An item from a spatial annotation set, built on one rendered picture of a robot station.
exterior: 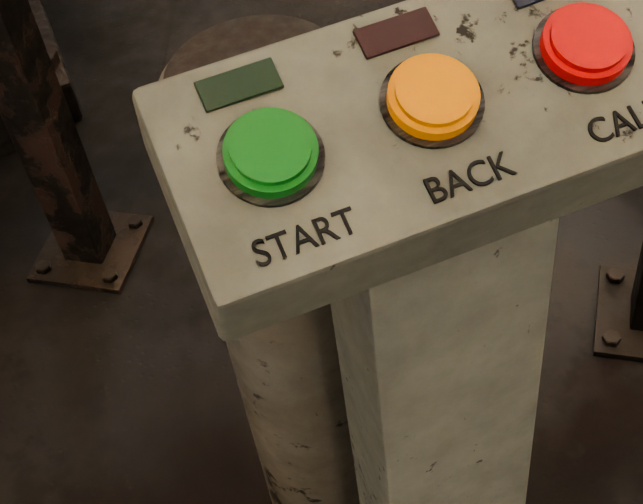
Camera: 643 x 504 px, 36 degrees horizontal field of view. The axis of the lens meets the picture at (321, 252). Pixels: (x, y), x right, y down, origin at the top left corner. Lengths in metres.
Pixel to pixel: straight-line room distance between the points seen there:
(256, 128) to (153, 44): 1.12
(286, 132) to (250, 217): 0.04
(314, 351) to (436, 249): 0.28
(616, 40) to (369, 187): 0.13
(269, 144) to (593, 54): 0.15
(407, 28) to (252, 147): 0.09
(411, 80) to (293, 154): 0.06
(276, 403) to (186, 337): 0.38
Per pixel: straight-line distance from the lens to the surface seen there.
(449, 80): 0.44
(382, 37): 0.46
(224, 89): 0.44
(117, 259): 1.22
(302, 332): 0.69
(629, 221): 1.22
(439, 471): 0.62
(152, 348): 1.14
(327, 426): 0.80
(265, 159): 0.41
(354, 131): 0.43
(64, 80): 1.40
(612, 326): 1.11
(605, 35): 0.47
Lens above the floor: 0.89
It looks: 49 degrees down
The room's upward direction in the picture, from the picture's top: 9 degrees counter-clockwise
